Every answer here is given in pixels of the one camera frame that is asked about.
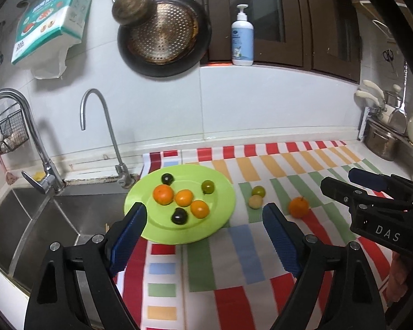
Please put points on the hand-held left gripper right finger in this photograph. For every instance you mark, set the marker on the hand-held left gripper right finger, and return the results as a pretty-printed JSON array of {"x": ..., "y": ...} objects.
[{"x": 282, "y": 239}]

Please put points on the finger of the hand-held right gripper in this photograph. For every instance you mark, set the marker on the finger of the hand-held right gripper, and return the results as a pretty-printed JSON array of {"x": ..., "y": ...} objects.
[
  {"x": 368, "y": 178},
  {"x": 340, "y": 190}
]

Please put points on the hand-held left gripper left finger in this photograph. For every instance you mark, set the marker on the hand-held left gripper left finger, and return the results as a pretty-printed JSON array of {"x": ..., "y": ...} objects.
[{"x": 127, "y": 237}]

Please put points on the dark purple fruit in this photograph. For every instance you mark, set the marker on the dark purple fruit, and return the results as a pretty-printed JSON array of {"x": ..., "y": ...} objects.
[
  {"x": 167, "y": 178},
  {"x": 179, "y": 217}
]

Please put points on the green plate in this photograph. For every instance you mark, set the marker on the green plate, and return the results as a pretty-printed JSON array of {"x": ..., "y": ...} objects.
[{"x": 192, "y": 227}]

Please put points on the small orange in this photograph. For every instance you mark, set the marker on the small orange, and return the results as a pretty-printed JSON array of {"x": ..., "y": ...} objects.
[
  {"x": 199, "y": 209},
  {"x": 184, "y": 198}
]

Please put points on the green citrus fruit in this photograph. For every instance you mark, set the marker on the green citrus fruit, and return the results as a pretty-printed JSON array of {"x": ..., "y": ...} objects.
[
  {"x": 258, "y": 191},
  {"x": 208, "y": 187}
]

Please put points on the person's right hand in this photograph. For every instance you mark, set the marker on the person's right hand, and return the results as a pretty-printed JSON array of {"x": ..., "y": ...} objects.
[{"x": 399, "y": 278}]

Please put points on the large orange with stem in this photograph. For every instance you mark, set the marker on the large orange with stem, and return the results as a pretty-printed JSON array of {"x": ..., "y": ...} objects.
[{"x": 298, "y": 207}]

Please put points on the stainless steel pot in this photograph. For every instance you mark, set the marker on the stainless steel pot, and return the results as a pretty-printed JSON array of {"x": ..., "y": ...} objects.
[{"x": 380, "y": 141}]

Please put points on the small beige fruit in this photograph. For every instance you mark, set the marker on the small beige fruit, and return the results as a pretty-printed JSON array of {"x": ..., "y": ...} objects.
[{"x": 255, "y": 202}]

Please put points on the steel dish rack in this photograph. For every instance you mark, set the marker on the steel dish rack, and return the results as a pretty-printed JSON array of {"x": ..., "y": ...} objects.
[{"x": 364, "y": 120}]

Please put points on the steel spatula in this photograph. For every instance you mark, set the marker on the steel spatula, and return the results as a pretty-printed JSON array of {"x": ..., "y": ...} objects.
[{"x": 399, "y": 118}]

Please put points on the colourful striped tablecloth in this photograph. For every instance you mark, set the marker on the colourful striped tablecloth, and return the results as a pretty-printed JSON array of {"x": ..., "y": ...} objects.
[{"x": 227, "y": 282}]

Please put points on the steel utensil holder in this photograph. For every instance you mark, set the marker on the steel utensil holder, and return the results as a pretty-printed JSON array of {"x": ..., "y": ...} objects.
[{"x": 392, "y": 99}]

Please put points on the thin gooseneck faucet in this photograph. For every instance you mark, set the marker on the thin gooseneck faucet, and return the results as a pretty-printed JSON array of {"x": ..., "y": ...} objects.
[{"x": 115, "y": 147}]

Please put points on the stainless steel sink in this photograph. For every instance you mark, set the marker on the stainless steel sink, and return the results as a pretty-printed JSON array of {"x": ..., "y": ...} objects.
[{"x": 31, "y": 223}]

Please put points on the large chrome kitchen faucet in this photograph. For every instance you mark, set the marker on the large chrome kitchen faucet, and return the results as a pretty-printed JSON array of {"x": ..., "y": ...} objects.
[{"x": 43, "y": 165}]

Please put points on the black scissors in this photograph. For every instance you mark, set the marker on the black scissors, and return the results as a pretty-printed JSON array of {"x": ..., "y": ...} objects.
[{"x": 388, "y": 56}]

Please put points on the white pump soap bottle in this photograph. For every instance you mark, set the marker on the white pump soap bottle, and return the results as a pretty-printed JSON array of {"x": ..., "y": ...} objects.
[{"x": 242, "y": 43}]

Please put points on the black frying pan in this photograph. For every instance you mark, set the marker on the black frying pan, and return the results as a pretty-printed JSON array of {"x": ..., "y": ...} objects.
[{"x": 199, "y": 51}]

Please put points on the copper perforated strainer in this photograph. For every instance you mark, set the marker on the copper perforated strainer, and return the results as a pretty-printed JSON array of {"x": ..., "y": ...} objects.
[{"x": 163, "y": 36}]

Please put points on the small copper saucepan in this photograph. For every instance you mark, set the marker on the small copper saucepan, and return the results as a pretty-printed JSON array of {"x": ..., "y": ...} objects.
[{"x": 132, "y": 8}]

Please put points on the teal paper towel pack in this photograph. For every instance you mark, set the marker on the teal paper towel pack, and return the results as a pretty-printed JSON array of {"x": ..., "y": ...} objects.
[{"x": 44, "y": 20}]

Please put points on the dark wooden window frame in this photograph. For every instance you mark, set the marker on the dark wooden window frame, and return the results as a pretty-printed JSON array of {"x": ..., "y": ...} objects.
[{"x": 313, "y": 24}]

